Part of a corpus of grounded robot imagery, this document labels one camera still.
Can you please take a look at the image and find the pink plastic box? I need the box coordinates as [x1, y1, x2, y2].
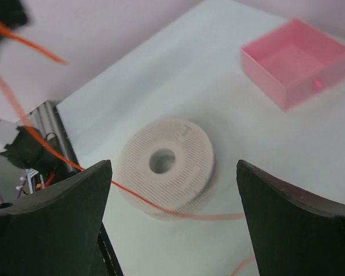
[241, 19, 345, 111]

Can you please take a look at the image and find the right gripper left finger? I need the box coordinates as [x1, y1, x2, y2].
[0, 160, 112, 275]

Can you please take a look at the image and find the orange wire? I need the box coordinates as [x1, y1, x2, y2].
[0, 13, 256, 276]

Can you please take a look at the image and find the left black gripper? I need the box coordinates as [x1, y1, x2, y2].
[0, 0, 30, 43]

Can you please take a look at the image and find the aluminium frame rail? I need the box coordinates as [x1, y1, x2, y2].
[29, 101, 78, 173]

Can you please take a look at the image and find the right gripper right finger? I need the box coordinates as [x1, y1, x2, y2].
[236, 160, 345, 276]

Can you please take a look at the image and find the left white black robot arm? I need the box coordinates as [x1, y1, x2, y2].
[0, 1, 79, 181]

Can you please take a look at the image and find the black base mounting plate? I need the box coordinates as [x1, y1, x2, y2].
[52, 106, 123, 275]

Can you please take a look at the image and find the white plastic spool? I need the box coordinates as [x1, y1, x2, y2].
[113, 118, 216, 220]

